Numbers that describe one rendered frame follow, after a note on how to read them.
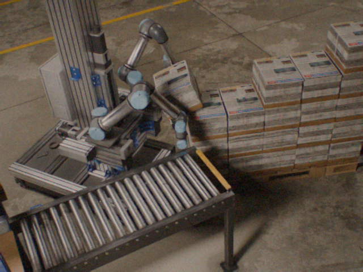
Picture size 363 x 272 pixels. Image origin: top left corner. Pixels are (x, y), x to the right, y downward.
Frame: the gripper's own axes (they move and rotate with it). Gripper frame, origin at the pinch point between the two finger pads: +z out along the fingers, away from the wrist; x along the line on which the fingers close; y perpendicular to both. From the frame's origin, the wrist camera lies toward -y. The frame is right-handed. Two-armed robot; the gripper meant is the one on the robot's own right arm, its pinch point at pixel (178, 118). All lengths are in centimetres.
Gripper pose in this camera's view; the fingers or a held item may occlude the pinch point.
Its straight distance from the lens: 354.1
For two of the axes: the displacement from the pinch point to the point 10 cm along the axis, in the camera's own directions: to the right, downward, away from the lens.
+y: -4.2, -6.6, -6.2
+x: -9.0, 3.9, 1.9
